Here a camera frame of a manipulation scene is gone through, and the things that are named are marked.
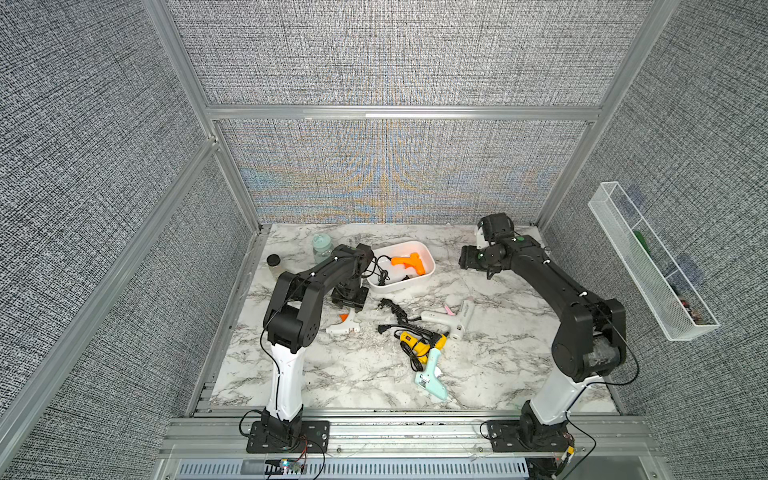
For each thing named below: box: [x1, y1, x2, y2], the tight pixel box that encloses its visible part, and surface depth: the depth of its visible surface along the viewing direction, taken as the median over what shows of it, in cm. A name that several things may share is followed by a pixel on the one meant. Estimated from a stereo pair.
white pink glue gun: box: [379, 299, 475, 340], surface depth 94 cm
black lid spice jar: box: [266, 254, 281, 268], surface depth 100 cm
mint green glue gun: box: [415, 347, 449, 400], surface depth 83 cm
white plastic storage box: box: [367, 241, 436, 293], surface depth 108 cm
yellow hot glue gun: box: [378, 324, 449, 373], surface depth 89 cm
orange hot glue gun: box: [390, 252, 426, 276], surface depth 109 cm
